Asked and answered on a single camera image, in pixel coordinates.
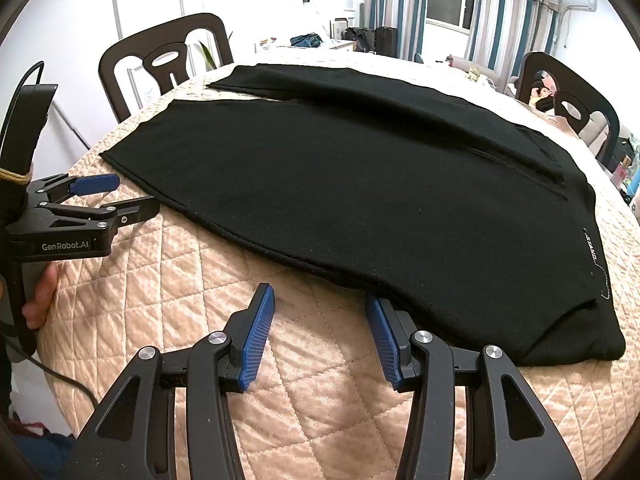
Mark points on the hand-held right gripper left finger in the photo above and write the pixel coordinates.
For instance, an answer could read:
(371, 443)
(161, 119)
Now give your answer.
(257, 340)

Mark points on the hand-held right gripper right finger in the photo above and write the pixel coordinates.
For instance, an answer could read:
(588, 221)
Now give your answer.
(382, 340)

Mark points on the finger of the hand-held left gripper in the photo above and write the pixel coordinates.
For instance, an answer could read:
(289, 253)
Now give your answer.
(92, 183)
(132, 211)

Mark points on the black pants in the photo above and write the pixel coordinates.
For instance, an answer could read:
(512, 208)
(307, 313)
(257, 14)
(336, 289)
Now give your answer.
(350, 185)

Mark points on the person's left hand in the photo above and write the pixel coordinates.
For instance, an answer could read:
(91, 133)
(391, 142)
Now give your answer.
(40, 295)

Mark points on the white rod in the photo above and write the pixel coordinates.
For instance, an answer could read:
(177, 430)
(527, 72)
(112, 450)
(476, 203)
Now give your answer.
(70, 125)

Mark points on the peach quilted blanket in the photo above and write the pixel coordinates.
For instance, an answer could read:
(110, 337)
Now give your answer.
(175, 285)

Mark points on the dark wooden chair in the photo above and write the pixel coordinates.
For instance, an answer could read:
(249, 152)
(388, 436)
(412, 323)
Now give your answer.
(130, 45)
(600, 110)

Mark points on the green plant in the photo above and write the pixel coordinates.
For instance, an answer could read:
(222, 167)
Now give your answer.
(207, 52)

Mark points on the blue and red cloth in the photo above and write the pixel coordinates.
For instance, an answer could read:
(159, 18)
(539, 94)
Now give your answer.
(40, 447)

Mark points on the blue bag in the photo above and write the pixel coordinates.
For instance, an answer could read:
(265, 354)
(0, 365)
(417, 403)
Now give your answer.
(305, 40)

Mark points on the white desk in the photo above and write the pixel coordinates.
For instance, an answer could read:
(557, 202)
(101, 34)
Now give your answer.
(325, 46)

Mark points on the black bag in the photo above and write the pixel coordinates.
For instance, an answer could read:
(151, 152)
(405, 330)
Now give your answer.
(360, 37)

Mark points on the colourful boxes and bottles clutter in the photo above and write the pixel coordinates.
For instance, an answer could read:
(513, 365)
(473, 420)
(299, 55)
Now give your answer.
(630, 170)

